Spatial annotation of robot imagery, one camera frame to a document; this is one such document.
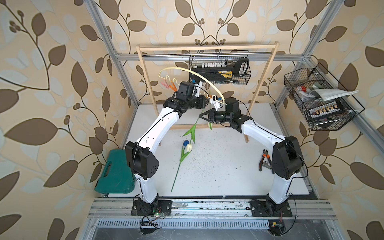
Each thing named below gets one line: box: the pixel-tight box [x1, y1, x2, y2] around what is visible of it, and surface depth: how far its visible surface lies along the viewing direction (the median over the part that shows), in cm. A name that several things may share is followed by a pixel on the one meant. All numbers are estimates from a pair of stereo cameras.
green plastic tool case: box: [94, 149, 136, 194], surface depth 79 cm
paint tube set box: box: [308, 99, 347, 119], surface depth 68 cm
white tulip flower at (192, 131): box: [181, 112, 202, 152], surface depth 84 cm
